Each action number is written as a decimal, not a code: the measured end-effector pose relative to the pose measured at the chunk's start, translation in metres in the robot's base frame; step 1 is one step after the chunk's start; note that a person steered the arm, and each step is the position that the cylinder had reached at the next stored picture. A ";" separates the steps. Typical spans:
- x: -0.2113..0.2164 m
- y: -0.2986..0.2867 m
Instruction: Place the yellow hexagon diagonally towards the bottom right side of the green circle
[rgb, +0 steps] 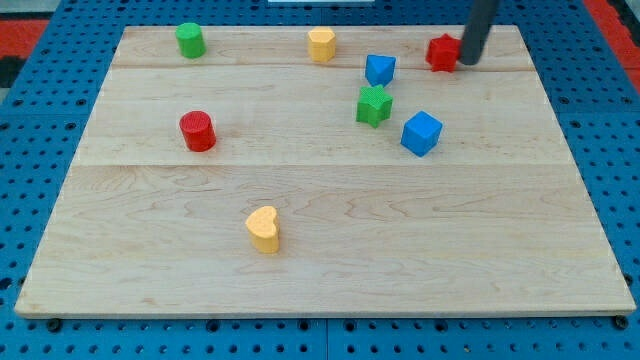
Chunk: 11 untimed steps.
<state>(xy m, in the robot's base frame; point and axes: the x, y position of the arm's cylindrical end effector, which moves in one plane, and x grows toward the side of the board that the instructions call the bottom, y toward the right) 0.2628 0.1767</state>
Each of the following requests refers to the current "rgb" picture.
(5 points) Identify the blue triangle block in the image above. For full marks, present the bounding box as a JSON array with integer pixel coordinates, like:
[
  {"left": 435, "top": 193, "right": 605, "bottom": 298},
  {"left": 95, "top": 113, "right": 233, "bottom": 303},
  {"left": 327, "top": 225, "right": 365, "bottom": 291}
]
[{"left": 365, "top": 54, "right": 396, "bottom": 87}]

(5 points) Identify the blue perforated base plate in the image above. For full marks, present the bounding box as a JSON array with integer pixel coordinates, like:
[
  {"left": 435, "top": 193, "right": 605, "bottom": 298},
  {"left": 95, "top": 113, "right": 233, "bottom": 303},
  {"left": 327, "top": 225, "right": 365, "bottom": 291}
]
[{"left": 1, "top": 1, "right": 639, "bottom": 359}]

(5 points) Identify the blue cube block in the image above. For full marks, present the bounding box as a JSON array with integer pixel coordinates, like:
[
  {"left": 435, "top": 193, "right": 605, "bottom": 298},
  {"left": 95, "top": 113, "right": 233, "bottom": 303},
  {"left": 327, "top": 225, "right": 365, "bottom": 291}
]
[{"left": 400, "top": 111, "right": 443, "bottom": 157}]

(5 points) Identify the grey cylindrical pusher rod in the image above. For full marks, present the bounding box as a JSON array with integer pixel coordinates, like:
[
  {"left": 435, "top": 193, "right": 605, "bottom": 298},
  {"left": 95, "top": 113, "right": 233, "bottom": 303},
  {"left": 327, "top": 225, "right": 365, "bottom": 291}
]
[{"left": 459, "top": 0, "right": 500, "bottom": 66}]

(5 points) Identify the green cylinder block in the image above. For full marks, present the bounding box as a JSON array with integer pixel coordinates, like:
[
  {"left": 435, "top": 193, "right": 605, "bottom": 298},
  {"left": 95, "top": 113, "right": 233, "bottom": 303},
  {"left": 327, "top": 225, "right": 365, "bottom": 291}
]
[{"left": 175, "top": 22, "right": 206, "bottom": 59}]

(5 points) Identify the yellow heart block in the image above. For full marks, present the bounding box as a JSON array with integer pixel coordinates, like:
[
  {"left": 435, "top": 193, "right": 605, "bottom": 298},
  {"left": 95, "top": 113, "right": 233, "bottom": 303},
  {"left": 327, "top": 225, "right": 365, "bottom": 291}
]
[{"left": 245, "top": 206, "right": 280, "bottom": 254}]

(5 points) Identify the red cylinder block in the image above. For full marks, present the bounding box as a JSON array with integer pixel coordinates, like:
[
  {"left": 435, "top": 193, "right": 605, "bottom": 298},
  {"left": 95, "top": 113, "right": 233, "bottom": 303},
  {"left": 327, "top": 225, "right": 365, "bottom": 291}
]
[{"left": 179, "top": 110, "right": 217, "bottom": 152}]

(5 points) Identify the green star block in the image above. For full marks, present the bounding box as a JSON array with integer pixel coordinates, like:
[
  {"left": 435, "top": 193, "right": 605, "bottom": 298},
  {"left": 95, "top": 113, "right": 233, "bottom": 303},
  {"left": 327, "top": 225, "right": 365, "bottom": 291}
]
[{"left": 356, "top": 85, "right": 393, "bottom": 128}]

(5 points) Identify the yellow hexagon block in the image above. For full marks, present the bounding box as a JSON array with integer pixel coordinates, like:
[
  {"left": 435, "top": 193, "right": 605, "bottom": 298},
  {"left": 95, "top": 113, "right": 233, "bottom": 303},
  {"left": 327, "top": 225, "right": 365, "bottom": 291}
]
[{"left": 307, "top": 26, "right": 336, "bottom": 62}]

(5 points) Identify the light wooden board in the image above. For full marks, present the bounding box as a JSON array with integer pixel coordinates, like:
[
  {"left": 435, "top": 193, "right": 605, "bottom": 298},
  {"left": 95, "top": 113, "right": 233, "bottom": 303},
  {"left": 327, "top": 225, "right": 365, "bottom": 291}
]
[{"left": 15, "top": 25, "right": 636, "bottom": 319}]

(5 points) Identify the red star block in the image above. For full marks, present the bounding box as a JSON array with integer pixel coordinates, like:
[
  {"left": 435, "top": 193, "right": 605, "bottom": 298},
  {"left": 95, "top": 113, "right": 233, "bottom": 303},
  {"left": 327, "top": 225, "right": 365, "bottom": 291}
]
[{"left": 425, "top": 33, "right": 461, "bottom": 72}]

